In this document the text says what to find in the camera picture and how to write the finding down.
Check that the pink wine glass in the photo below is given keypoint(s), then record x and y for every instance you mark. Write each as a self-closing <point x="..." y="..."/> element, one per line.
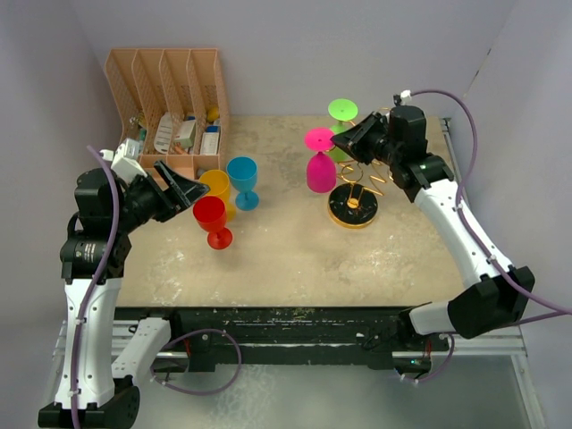
<point x="321" y="169"/>

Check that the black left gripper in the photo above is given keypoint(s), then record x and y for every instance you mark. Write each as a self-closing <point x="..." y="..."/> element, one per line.
<point x="182" y="191"/>

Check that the white blister pack box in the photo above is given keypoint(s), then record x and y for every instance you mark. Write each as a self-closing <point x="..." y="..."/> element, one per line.
<point x="210" y="141"/>

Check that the blue wine glass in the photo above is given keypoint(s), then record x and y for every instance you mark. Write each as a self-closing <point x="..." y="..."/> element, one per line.
<point x="242" y="172"/>

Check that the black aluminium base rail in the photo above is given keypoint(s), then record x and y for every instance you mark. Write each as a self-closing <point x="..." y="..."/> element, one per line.
<point x="307" y="336"/>

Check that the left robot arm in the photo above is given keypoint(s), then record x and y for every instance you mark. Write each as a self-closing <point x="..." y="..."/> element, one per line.
<point x="94" y="391"/>

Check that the yellow wine glass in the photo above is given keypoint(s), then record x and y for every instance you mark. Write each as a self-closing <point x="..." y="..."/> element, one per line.
<point x="219" y="184"/>

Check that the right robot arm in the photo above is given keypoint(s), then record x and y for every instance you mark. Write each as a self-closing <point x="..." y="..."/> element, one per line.
<point x="495" y="293"/>

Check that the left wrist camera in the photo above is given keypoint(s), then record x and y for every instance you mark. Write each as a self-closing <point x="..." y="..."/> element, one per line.
<point x="124" y="160"/>

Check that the yellow small object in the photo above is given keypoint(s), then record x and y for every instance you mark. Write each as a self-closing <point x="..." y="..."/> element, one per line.
<point x="213" y="114"/>

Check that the green wine glass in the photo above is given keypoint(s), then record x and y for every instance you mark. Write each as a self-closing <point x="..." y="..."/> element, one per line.
<point x="343" y="111"/>

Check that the peach desk organizer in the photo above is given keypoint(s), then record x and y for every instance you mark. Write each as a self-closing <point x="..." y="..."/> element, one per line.
<point x="149" y="84"/>

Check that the white medicine box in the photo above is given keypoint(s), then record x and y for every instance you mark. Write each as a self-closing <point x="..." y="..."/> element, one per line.
<point x="185" y="137"/>

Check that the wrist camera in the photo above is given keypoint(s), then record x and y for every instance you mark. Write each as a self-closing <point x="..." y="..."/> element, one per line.
<point x="124" y="160"/>
<point x="403" y="98"/>

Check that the red wine glass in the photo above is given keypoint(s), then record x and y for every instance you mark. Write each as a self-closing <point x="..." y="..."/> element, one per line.
<point x="210" y="214"/>

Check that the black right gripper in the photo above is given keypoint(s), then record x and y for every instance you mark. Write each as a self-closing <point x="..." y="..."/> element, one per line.
<point x="354" y="139"/>

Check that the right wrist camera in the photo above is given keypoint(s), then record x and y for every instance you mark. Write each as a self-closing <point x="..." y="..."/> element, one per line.
<point x="403" y="98"/>

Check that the gold wire glass rack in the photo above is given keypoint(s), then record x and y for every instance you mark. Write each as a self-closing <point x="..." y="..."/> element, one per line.
<point x="353" y="204"/>

